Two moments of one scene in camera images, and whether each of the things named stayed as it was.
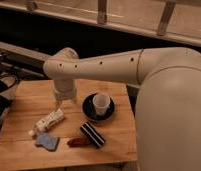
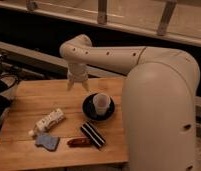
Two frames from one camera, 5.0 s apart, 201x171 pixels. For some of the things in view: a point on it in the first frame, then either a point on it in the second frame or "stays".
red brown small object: [79, 142] stays
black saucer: [90, 110] stays
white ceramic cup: [101, 103] stays
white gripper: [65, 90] to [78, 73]
